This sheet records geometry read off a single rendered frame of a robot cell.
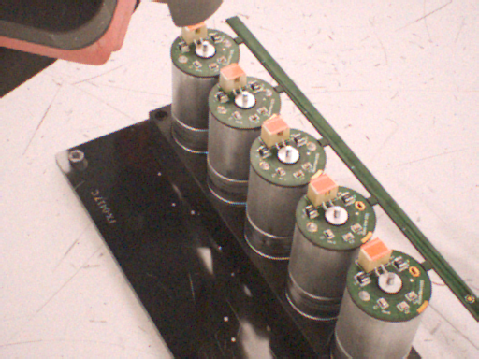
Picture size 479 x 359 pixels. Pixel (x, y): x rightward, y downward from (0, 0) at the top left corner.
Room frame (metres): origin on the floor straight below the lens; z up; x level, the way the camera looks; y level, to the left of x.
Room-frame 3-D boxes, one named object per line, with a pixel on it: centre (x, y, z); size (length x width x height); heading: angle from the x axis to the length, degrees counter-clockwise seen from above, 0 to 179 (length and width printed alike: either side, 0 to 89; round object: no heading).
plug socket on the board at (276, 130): (0.21, -0.01, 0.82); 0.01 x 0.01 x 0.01; 34
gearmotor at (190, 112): (0.25, 0.02, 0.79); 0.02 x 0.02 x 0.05
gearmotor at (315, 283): (0.18, -0.03, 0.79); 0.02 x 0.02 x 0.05
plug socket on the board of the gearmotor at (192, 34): (0.25, 0.02, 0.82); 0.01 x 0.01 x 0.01; 34
